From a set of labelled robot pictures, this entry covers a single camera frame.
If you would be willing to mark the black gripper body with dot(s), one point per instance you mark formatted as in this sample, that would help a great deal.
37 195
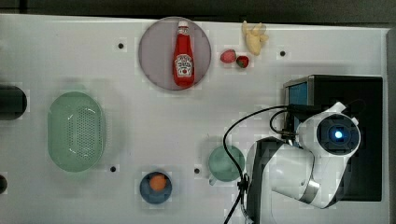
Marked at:
295 114

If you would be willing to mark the black toaster oven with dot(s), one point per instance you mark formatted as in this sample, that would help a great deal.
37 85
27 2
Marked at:
363 98

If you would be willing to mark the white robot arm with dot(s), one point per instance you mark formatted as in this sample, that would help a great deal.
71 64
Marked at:
310 169

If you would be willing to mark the red strawberry toy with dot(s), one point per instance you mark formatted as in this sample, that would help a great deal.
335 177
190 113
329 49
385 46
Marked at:
242 61

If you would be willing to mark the peeled banana toy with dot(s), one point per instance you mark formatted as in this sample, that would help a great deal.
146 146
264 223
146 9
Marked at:
255 37

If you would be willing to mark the pink strawberry toy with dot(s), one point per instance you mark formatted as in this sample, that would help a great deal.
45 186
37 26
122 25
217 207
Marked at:
228 56

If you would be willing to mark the green mug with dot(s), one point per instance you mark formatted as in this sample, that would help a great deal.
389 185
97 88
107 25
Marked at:
221 166

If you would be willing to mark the red ketchup bottle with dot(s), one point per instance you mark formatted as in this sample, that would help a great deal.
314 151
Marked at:
183 63

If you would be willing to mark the orange egg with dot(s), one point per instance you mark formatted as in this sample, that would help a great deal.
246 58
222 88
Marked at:
157 182

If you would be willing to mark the blue small bowl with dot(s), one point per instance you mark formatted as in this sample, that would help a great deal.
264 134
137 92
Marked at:
155 197

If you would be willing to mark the green perforated colander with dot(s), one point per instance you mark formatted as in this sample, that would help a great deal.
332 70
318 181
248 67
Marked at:
76 132

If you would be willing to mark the dark grey cylinder cup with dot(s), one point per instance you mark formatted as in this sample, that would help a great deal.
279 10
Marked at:
13 102

